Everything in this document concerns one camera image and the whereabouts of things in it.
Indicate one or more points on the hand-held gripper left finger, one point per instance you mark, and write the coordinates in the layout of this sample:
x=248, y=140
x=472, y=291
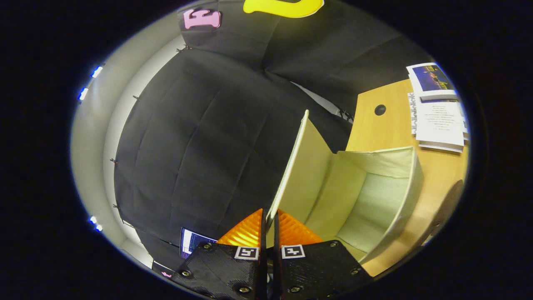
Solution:
x=263, y=275

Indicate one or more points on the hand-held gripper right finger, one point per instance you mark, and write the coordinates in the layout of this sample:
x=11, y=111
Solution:
x=278, y=275

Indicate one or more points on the beige fabric storage box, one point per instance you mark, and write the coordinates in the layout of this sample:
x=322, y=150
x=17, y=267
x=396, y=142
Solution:
x=374, y=200

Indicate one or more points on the brown fuzzy shoe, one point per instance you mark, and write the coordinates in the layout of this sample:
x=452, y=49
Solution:
x=449, y=204

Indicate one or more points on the plain white book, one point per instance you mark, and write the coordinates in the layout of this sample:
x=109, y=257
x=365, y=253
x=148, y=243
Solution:
x=439, y=121

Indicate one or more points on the white book blue photo cover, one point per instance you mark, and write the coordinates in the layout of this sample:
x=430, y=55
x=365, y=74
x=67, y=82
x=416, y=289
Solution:
x=433, y=79

